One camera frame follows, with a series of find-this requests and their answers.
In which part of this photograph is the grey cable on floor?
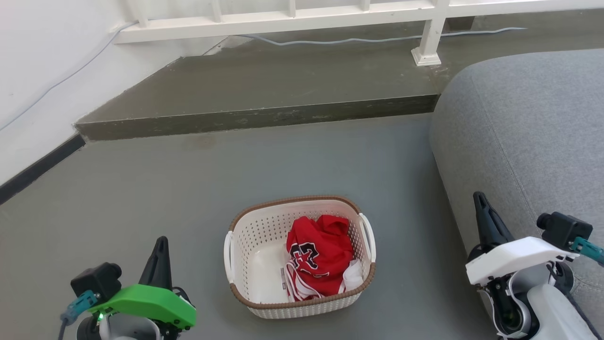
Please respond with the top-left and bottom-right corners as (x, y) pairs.
(238, 27), (527, 47)

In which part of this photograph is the red basketball jersey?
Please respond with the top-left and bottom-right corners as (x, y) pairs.
(282, 215), (355, 302)

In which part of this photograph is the raised concrete step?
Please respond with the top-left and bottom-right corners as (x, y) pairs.
(74, 9), (604, 141)

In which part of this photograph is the teal left camera cable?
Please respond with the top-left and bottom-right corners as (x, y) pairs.
(57, 290), (98, 340)

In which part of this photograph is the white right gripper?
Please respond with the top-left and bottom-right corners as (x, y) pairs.
(466, 192), (579, 286)

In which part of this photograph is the white crumpled garment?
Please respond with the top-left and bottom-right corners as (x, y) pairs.
(341, 259), (364, 291)

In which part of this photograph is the black baseboard strip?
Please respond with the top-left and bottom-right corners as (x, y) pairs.
(0, 133), (86, 205)

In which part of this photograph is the teal camera cable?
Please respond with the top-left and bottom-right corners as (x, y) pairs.
(57, 290), (98, 340)
(572, 238), (604, 266)

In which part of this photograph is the thin grey wall cable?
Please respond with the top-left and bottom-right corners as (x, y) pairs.
(0, 20), (137, 131)

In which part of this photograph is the grey fabric sofa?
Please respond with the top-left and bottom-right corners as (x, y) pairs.
(429, 49), (604, 340)

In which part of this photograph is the white metal railing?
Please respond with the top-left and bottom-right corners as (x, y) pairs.
(113, 0), (604, 67)

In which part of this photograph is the teal right camera cable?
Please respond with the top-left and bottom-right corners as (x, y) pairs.
(572, 238), (604, 266)

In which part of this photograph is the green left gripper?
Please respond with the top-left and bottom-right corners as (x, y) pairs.
(90, 237), (196, 329)

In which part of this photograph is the white laundry basket brown rim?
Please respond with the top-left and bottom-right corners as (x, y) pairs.
(224, 195), (377, 319)

